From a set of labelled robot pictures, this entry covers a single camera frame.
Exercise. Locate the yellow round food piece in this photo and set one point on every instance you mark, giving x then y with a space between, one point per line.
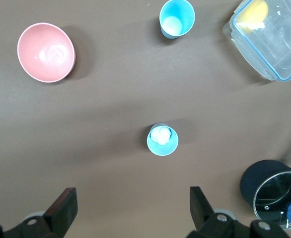
254 12

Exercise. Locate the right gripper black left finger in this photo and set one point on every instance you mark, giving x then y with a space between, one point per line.
63 210

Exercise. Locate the glass lid with blue knob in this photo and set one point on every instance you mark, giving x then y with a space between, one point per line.
272 198

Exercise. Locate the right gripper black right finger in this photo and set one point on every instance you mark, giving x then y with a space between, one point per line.
202 218

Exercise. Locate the light blue plastic cup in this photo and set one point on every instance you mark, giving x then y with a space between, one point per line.
177 10
160 148

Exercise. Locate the brown table cover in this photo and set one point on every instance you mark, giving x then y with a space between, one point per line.
110 104

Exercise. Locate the pink bowl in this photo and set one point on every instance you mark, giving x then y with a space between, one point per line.
43 52

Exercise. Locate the clear plastic container blue-rimmed lid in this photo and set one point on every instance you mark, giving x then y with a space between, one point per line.
272 49

